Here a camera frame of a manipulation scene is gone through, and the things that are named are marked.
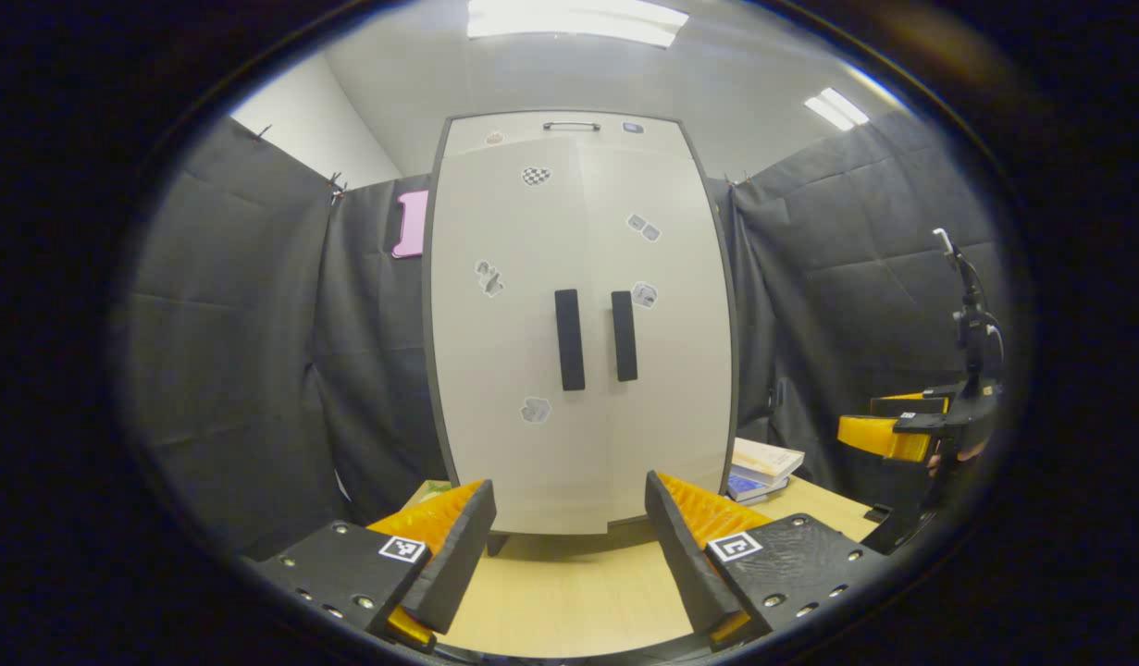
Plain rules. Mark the large ceiling light panel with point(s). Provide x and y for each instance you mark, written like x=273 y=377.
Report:
x=578 y=20

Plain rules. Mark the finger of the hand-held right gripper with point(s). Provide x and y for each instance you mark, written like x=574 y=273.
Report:
x=911 y=404
x=879 y=437

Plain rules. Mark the white shoe cabinet door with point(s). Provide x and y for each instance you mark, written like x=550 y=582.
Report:
x=680 y=388
x=495 y=351

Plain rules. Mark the black backdrop cloth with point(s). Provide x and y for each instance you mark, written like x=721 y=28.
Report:
x=227 y=351

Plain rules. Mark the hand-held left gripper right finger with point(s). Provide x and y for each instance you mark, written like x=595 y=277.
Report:
x=685 y=564

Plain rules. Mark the blue book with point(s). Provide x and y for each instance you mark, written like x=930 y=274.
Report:
x=749 y=486

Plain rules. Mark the small ceiling light panel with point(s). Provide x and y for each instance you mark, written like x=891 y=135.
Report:
x=837 y=108

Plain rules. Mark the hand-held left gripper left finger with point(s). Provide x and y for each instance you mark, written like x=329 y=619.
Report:
x=453 y=564

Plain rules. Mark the white shoe cabinet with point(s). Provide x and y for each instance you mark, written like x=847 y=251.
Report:
x=532 y=129

